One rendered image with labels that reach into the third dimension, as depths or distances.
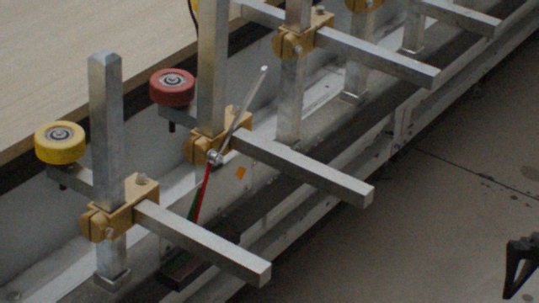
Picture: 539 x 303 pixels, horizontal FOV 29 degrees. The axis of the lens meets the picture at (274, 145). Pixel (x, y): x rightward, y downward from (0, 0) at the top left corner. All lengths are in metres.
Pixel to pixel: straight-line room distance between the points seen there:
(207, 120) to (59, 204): 0.32
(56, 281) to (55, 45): 0.44
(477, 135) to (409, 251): 0.67
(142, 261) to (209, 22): 0.42
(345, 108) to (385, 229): 0.87
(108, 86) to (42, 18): 0.60
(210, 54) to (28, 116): 0.33
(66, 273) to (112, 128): 0.42
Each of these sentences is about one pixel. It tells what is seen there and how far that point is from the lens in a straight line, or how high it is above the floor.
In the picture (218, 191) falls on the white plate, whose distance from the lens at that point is 1.82.
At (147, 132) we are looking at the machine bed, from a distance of 1.98.
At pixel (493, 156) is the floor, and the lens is 3.38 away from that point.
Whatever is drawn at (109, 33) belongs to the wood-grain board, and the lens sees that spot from 2.00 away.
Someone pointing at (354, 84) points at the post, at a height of 0.75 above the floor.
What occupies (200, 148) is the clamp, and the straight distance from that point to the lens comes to 1.73.
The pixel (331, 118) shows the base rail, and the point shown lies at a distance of 2.14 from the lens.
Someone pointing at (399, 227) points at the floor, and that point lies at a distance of 3.00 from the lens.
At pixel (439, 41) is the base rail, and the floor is 0.70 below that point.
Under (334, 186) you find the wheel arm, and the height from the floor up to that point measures 0.85.
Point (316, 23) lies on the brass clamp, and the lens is 1.91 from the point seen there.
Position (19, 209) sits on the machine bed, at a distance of 1.79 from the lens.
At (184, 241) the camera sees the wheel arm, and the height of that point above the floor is 0.84.
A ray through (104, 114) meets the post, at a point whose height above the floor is 1.04.
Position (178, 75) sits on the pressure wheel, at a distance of 1.85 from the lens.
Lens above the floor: 1.85
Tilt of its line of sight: 34 degrees down
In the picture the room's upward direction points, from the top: 4 degrees clockwise
